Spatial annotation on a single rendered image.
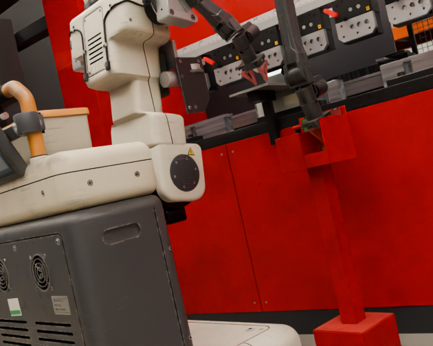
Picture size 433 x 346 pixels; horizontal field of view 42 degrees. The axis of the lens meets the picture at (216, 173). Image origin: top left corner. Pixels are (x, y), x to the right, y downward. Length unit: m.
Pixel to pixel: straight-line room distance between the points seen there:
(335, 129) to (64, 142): 0.91
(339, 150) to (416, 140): 0.29
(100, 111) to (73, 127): 1.38
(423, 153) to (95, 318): 1.28
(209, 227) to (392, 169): 0.87
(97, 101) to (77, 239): 1.66
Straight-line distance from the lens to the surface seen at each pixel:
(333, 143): 1.85
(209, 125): 2.58
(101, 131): 2.74
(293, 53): 1.84
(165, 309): 1.26
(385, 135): 2.06
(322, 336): 1.98
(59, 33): 2.96
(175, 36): 2.69
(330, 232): 1.92
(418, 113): 2.02
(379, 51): 2.76
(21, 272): 1.38
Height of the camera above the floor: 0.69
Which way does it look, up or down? 1 degrees up
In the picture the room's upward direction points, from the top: 12 degrees counter-clockwise
